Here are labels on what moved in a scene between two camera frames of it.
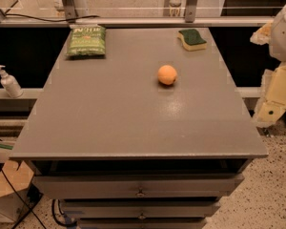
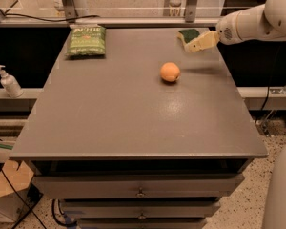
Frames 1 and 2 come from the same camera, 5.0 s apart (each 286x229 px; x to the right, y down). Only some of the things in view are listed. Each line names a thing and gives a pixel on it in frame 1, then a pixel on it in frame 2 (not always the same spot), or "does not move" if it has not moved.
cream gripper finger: x=268 y=113 → x=208 y=40
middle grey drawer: x=139 y=209 does not move
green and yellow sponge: x=192 y=40 does not move
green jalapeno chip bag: x=87 y=40 does not move
